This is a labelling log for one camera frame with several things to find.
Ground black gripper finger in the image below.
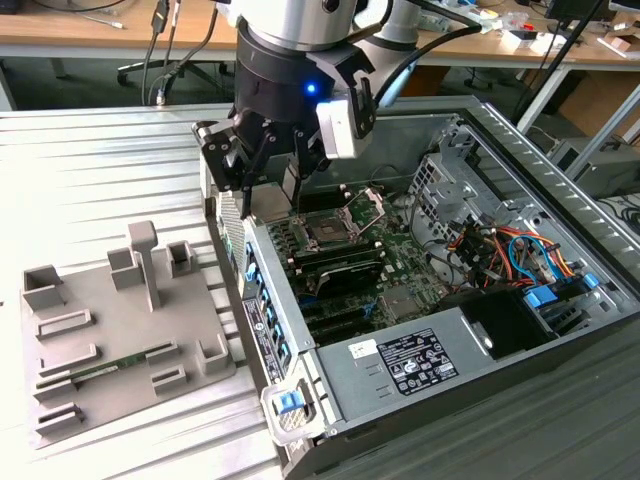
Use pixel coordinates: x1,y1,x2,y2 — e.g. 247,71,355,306
291,128,329,204
192,118,274,222

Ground CPU socket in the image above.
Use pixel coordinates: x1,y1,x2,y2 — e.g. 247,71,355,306
299,209,362,252

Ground black RAM slot bank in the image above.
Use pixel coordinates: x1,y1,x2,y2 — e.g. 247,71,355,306
292,238,384,274

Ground black expansion slot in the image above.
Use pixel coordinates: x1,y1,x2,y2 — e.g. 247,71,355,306
301,298,370,322
308,314,382,345

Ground metal socket cover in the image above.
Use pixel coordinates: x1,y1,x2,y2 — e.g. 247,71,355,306
341,185,387,236

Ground black cooler shroud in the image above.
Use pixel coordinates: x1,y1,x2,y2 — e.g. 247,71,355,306
312,262,384,300

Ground green motherboard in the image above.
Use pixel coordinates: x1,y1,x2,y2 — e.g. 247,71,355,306
264,189,451,346

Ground silver chipset heatsink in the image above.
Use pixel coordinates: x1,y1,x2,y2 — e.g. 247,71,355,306
382,287,432,322

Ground open grey PC case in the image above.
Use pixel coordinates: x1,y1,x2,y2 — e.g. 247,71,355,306
198,94,640,480

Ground grey parts rack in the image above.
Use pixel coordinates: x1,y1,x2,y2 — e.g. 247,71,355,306
19,222,239,451

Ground wooden desk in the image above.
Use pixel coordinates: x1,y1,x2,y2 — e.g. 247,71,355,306
405,0,640,71
0,0,241,59

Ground grey power supply unit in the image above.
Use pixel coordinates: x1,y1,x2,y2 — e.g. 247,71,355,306
314,307,497,422

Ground green RAM stick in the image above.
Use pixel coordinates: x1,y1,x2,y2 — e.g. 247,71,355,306
72,352,150,384

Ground blue case latch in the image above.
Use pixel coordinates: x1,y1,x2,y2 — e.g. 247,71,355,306
272,392,302,416

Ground black drive cage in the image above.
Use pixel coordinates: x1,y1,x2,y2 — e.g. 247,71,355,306
434,289,559,362

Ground black slanted pole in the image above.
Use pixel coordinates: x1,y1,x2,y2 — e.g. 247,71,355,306
514,0,607,126

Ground blue disk carrier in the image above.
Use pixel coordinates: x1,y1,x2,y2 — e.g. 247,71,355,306
522,272,601,337

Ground brown cardboard box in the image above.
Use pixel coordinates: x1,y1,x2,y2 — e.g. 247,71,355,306
562,69,640,137

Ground grey computer box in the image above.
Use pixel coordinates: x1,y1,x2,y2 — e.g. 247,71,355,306
549,139,640,197

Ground small cardboard piece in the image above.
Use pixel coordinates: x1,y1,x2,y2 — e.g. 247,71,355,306
602,34,634,57

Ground perforated metal drive bracket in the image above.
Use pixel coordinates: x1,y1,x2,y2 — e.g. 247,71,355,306
407,152,502,247

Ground thick black cable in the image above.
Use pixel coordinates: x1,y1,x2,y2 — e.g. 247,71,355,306
349,0,484,102

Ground multicolour power wire bundle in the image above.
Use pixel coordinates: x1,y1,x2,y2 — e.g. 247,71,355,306
447,223,512,292

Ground blue wire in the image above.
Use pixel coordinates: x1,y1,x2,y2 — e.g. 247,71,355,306
506,232,557,282

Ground aluminium frame leg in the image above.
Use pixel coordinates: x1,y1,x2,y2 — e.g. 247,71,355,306
573,85,640,177

